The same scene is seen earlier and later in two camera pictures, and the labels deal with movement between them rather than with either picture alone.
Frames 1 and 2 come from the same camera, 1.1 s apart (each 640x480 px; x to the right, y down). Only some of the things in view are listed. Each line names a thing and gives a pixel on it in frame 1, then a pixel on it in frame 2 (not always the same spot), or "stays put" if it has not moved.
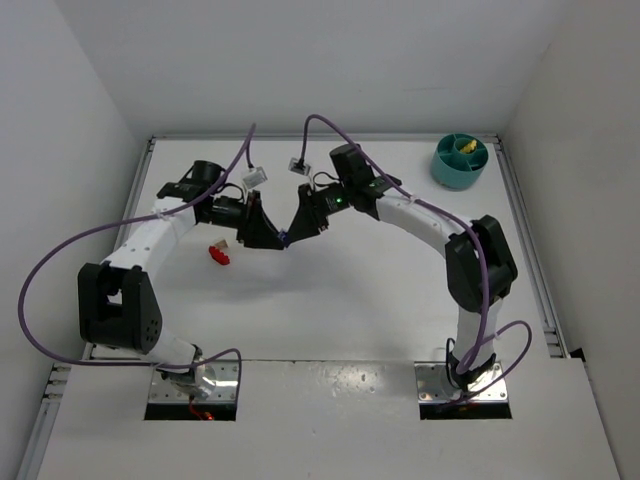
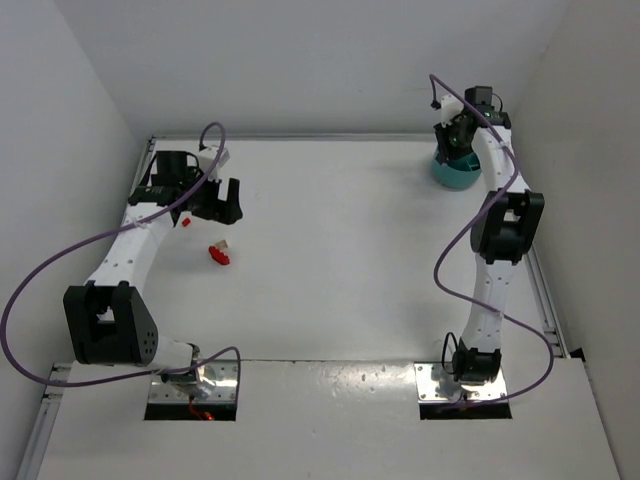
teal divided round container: (455, 170) stays put
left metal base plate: (224, 387) stays put
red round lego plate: (218, 255) stays put
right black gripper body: (306, 209) → (453, 148)
